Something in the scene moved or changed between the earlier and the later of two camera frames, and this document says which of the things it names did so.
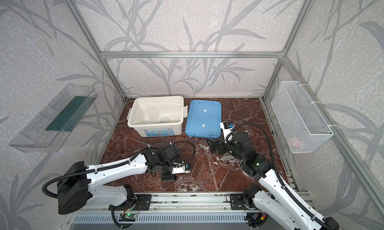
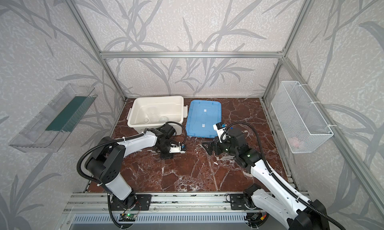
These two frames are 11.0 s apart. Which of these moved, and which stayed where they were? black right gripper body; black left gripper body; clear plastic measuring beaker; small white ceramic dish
Moved: black left gripper body
Stayed: black right gripper body; small white ceramic dish; clear plastic measuring beaker
